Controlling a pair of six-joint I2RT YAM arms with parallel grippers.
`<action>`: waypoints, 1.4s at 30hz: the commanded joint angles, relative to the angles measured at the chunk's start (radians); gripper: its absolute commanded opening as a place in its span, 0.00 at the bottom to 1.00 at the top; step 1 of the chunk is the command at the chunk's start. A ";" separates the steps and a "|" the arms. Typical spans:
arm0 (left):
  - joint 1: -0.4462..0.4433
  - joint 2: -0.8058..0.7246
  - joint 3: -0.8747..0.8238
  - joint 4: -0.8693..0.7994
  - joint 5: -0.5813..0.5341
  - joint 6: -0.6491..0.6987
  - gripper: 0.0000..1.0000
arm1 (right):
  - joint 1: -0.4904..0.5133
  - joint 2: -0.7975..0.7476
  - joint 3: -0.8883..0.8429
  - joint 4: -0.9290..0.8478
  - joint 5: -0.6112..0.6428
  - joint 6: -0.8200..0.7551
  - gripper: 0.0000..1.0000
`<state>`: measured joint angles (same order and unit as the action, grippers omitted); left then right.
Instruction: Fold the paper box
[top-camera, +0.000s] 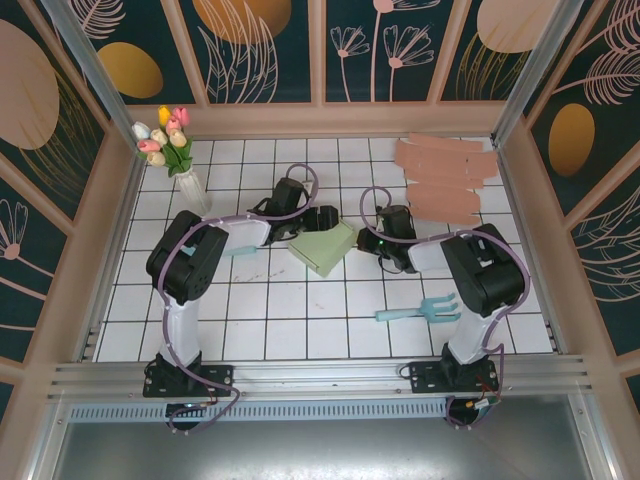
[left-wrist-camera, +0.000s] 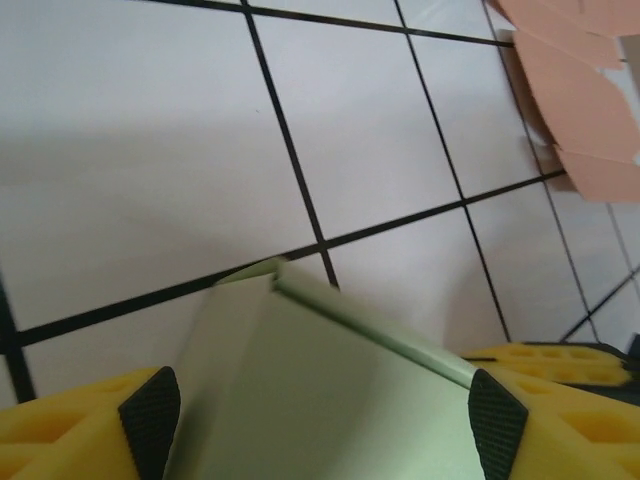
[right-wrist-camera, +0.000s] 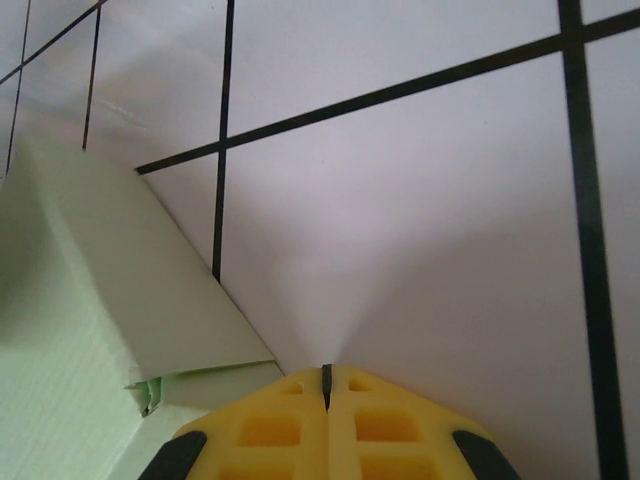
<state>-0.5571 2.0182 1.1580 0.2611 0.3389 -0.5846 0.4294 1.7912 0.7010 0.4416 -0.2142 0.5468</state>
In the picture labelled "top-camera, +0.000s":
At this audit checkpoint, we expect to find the light blue toy trowel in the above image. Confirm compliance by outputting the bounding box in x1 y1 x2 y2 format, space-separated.
180 243 259 258

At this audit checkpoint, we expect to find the artificial tulip bouquet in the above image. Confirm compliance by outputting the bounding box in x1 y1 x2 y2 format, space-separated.
131 104 195 177

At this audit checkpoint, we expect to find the light blue toy rake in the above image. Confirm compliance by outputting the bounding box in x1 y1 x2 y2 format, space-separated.
375 294 462 325

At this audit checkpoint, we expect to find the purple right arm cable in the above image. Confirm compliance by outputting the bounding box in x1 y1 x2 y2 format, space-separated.
359 187 532 432

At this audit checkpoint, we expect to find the arm base electronics with wires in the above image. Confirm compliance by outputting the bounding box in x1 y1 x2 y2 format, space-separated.
164 399 221 437
443 394 503 432

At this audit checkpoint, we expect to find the aluminium frame post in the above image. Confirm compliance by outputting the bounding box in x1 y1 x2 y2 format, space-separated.
39 0 137 132
489 0 587 150

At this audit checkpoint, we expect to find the green paper box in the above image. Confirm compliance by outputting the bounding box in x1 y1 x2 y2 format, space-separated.
288 219 357 280

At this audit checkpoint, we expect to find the grey slotted cable duct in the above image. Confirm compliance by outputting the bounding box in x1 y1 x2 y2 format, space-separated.
67 398 451 424

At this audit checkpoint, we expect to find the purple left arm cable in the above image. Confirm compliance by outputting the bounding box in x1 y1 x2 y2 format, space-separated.
155 163 321 436

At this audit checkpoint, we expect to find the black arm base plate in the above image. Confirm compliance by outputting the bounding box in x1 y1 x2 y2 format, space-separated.
143 363 236 399
408 359 500 396

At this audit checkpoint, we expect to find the grey metal sheet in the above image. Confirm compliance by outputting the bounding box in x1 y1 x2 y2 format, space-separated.
29 422 616 480

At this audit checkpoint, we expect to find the aluminium mounting rail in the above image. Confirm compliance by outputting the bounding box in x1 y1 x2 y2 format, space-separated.
47 353 596 401

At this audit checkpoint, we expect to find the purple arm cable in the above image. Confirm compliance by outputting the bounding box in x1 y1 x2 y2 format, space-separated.
155 163 321 436
359 187 532 432

